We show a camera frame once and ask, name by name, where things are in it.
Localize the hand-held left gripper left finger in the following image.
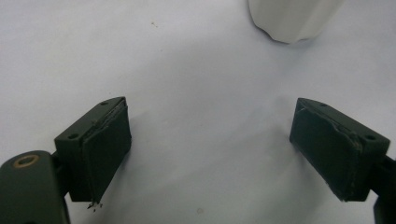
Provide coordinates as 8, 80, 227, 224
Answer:
54, 96, 133, 204

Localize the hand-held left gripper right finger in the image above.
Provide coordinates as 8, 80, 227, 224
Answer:
289, 97, 390, 203

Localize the cream bottle with beige pump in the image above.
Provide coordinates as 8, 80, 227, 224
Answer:
247, 0, 346, 45

